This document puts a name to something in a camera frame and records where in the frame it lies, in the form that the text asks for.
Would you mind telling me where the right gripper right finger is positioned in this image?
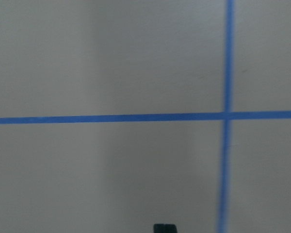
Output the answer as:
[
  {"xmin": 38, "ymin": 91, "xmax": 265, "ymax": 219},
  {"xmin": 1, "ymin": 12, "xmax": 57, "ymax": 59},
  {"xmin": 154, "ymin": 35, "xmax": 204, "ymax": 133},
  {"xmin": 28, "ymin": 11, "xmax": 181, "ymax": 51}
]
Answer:
[{"xmin": 164, "ymin": 224, "xmax": 178, "ymax": 233}]

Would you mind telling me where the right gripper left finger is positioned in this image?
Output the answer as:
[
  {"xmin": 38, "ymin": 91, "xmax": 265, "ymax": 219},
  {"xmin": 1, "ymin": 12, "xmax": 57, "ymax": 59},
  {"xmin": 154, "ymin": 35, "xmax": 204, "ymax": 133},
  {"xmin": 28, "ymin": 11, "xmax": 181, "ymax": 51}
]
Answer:
[{"xmin": 153, "ymin": 223, "xmax": 165, "ymax": 233}]

